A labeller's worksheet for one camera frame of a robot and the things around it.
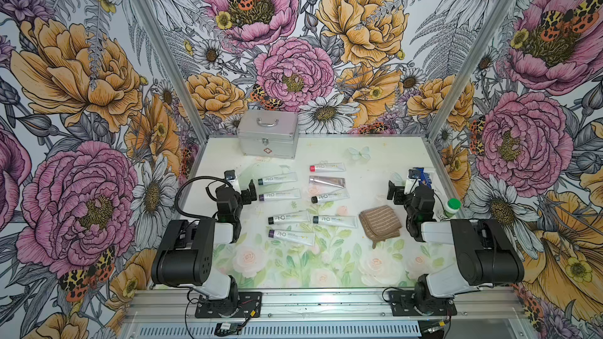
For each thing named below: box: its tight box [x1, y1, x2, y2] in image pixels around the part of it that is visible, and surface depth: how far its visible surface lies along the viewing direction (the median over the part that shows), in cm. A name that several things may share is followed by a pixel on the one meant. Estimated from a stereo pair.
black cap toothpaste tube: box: [310, 189, 351, 205], surface depth 101 cm
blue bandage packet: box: [416, 167, 432, 189], surface depth 104 cm
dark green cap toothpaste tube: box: [257, 171, 299, 186], surface depth 105 cm
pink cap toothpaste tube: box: [309, 163, 347, 172], surface depth 111 cm
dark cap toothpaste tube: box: [267, 209, 311, 226], surface depth 94 cm
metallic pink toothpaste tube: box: [308, 175, 347, 189], surface depth 106 cm
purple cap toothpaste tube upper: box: [258, 188, 302, 202], surface depth 101 cm
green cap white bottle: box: [444, 197, 463, 219], surface depth 89 cm
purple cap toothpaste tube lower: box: [268, 229, 316, 246], surface depth 89 cm
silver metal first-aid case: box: [237, 109, 300, 160], surface depth 110 cm
